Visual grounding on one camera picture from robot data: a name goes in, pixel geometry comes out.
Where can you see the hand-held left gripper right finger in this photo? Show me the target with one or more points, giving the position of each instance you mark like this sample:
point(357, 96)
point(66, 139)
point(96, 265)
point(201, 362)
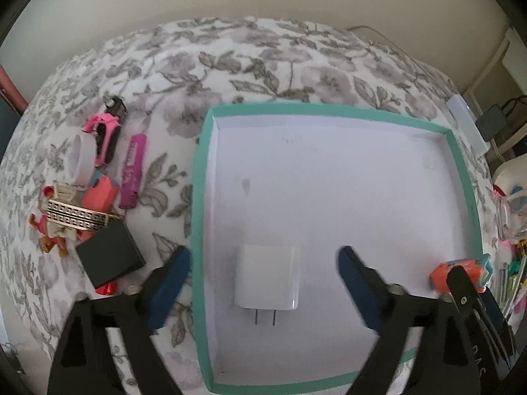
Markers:
point(356, 279)

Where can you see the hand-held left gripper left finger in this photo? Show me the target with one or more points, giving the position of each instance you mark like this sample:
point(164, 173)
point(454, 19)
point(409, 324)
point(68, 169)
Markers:
point(171, 288)

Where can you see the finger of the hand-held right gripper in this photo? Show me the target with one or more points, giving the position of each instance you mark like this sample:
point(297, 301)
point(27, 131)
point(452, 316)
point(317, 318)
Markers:
point(463, 292)
point(500, 325)

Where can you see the orange and blue block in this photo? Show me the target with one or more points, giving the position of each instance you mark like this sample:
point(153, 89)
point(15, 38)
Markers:
point(442, 273)

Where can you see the red and white tube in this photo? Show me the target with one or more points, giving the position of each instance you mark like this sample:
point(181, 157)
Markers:
point(108, 289)

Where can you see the black box-shaped adapter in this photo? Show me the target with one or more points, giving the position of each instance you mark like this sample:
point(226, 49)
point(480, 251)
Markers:
point(109, 251)

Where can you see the white wall charger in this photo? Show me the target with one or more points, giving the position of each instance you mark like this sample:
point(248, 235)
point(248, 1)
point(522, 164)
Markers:
point(267, 275)

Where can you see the teal cardboard box tray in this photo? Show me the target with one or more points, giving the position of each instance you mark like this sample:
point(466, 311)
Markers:
point(329, 173)

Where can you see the coral and blue case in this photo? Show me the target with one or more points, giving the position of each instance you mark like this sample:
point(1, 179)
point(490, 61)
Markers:
point(101, 193)

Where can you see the gold greek-key patterned box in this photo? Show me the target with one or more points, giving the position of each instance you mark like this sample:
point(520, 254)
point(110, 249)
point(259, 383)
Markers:
point(74, 214)

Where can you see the white plastic frame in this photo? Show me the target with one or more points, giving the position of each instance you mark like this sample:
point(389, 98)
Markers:
point(68, 191)

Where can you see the brown toy dog figure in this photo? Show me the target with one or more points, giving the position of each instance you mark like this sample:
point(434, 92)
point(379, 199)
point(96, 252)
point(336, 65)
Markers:
point(41, 222)

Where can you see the pile of colourful stationery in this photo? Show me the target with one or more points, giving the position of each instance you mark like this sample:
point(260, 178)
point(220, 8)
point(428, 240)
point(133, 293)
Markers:
point(512, 279)

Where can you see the clear plastic jar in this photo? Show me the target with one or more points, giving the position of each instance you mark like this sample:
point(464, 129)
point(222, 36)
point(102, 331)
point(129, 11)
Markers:
point(514, 210)

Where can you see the purple tube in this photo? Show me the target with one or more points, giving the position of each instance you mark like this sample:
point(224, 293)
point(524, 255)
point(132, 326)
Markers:
point(131, 173)

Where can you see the white plastic basket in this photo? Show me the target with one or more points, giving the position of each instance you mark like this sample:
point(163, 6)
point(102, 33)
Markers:
point(508, 173)

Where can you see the clear tape roll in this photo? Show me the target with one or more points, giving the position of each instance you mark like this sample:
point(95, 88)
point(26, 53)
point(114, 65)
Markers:
point(88, 156)

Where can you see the pink toy car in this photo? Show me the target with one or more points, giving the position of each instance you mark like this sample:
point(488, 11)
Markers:
point(108, 140)

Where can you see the white device with light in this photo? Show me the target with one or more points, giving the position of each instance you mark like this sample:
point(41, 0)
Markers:
point(467, 125)

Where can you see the black power brick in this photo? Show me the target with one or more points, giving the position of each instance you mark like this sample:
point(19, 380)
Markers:
point(492, 123)

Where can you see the black toy car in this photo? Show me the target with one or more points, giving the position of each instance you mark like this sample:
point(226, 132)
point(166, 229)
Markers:
point(117, 107)

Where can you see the grey floral blanket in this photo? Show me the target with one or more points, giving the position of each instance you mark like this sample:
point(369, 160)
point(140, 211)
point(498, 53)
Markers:
point(247, 70)

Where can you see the white shelf unit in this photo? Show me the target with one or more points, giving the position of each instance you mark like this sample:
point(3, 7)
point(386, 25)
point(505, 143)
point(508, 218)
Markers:
point(516, 57)

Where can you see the brown wooden furniture edge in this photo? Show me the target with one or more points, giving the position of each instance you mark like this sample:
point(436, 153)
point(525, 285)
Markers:
point(10, 86)

